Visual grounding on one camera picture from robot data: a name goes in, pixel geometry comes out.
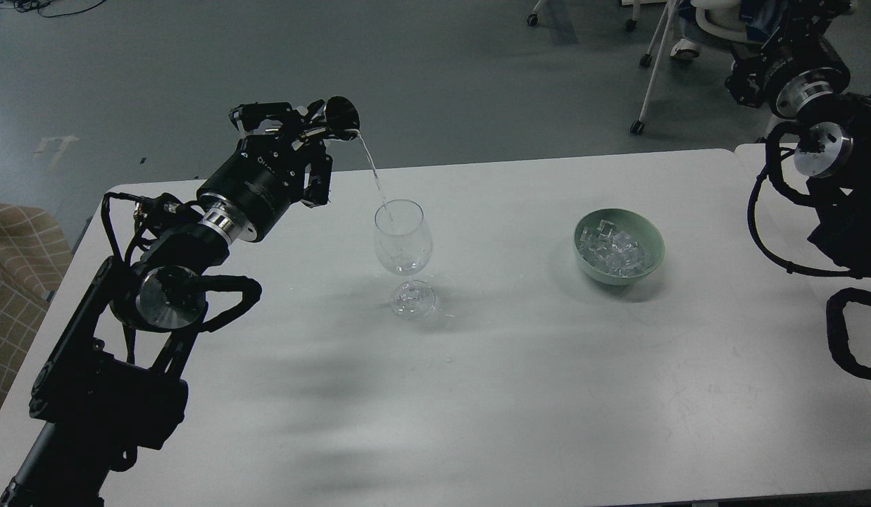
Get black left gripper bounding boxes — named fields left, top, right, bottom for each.
left=196, top=102, right=333, bottom=243

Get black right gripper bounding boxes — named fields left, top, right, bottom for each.
left=725, top=1, right=853, bottom=119

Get steel cocktail jigger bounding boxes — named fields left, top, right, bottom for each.
left=298, top=96, right=361, bottom=142

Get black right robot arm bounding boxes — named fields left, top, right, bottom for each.
left=725, top=1, right=871, bottom=279

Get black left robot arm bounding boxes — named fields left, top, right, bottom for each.
left=0, top=96, right=361, bottom=506

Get clear wine glass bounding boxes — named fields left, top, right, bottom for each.
left=374, top=199, right=436, bottom=320

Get clear ice cubes pile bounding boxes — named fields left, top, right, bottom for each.
left=577, top=219, right=650, bottom=278

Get white office chair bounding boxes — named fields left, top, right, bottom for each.
left=629, top=1, right=764, bottom=135

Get green bowl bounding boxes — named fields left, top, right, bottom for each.
left=572, top=208, right=666, bottom=287

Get tan checkered sofa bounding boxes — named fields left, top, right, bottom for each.
left=0, top=203, right=72, bottom=410

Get black floor cables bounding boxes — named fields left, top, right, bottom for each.
left=0, top=0, right=108, bottom=29

